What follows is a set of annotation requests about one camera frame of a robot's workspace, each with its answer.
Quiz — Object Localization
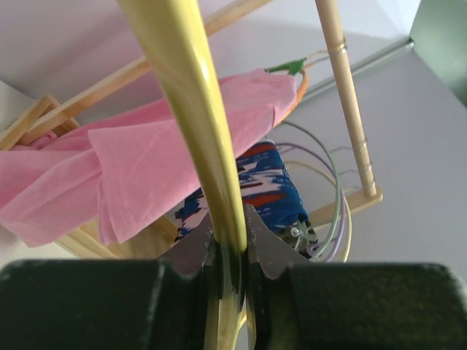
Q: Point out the cream hanger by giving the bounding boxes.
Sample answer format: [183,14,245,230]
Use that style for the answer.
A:
[285,160,352,263]

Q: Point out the blue patterned trousers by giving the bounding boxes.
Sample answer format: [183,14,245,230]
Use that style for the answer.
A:
[174,141,311,244]

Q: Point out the mint green hanger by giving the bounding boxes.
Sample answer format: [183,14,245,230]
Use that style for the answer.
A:
[283,121,342,261]

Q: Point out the purple hanger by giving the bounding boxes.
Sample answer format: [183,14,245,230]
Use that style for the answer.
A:
[278,142,347,263]

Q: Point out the plain pink garment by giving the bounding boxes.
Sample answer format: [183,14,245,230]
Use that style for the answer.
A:
[0,67,298,249]

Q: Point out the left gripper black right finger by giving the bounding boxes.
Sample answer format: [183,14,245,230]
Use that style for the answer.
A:
[244,205,466,349]

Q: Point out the orange hanger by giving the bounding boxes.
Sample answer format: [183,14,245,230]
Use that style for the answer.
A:
[284,50,329,119]

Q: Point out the olive camouflage trousers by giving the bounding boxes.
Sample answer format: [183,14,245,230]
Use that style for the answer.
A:
[276,222,317,258]

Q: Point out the yellow hanger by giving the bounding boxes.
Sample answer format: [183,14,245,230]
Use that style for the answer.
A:
[119,1,247,349]

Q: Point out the wooden clothes rack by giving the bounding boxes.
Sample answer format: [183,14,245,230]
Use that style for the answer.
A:
[1,1,382,259]

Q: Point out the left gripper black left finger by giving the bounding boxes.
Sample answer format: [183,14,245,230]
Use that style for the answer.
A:
[1,217,215,349]

